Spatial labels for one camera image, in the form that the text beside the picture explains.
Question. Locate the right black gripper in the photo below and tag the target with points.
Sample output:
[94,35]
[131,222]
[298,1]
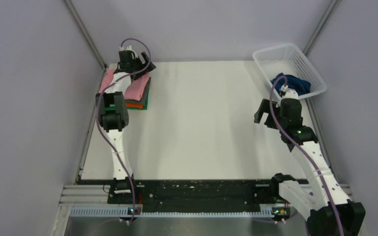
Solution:
[265,107]

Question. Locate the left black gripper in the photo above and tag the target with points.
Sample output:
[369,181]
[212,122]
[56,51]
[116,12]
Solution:
[144,65]

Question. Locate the pink t shirt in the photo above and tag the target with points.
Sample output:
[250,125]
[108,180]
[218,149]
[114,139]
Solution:
[131,90]

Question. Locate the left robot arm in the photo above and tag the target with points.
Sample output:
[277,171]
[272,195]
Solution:
[112,128]

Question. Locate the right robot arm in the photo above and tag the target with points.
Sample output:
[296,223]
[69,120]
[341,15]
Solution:
[327,209]

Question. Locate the folded grey t shirt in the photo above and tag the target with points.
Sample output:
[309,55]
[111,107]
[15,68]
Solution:
[145,96]

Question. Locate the folded orange t shirt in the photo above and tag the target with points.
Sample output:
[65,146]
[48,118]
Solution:
[132,106]

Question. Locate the crumpled blue t shirt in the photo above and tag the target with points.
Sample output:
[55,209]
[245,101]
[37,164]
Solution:
[300,86]

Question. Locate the folded green t shirt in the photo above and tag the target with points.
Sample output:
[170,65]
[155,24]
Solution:
[122,98]

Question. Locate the white plastic basket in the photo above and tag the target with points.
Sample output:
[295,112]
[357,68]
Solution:
[289,60]

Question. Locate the right aluminium frame post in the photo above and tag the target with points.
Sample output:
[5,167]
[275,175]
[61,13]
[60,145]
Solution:
[333,4]

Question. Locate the aluminium frame post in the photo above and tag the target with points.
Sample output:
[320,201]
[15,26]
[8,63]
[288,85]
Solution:
[84,32]
[333,4]

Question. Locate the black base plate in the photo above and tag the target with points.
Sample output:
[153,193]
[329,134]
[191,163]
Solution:
[190,196]

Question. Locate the left aluminium frame post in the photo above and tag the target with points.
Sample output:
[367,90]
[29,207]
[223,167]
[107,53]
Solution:
[84,32]

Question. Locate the white slotted cable duct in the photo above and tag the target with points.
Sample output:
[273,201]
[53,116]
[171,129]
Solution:
[125,212]

